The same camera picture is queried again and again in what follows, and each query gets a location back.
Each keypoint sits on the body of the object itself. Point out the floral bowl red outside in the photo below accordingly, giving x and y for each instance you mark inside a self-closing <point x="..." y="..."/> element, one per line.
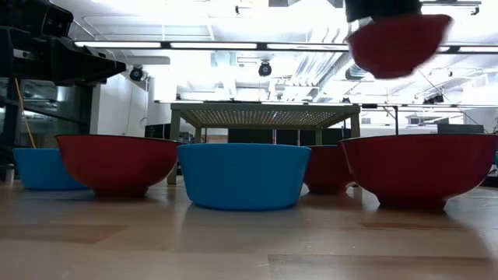
<point x="327" y="171"/>
<point x="418" y="169"/>
<point x="116" y="163"/>
<point x="397" y="46"/>

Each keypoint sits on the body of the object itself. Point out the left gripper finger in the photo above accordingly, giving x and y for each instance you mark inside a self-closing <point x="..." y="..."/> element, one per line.
<point x="85" y="66"/>

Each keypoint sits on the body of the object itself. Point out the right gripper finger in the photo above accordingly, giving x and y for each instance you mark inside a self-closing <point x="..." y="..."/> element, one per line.
<point x="383" y="8"/>

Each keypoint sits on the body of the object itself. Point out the blue plastic bowl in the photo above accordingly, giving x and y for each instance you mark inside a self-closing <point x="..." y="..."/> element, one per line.
<point x="243" y="177"/>
<point x="496" y="159"/>
<point x="39" y="169"/>

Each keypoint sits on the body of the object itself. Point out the green perforated metal rack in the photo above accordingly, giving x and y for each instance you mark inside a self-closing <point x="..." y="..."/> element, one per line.
<point x="264" y="116"/>

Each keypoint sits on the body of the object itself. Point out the linear ceiling light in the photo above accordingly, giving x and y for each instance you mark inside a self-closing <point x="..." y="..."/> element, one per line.
<point x="214" y="45"/>

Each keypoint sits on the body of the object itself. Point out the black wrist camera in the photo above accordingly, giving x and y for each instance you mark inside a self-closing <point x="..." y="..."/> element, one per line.
<point x="56" y="20"/>

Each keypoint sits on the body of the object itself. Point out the black round spotlight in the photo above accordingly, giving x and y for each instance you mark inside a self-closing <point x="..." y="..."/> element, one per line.
<point x="265" y="68"/>
<point x="136" y="73"/>

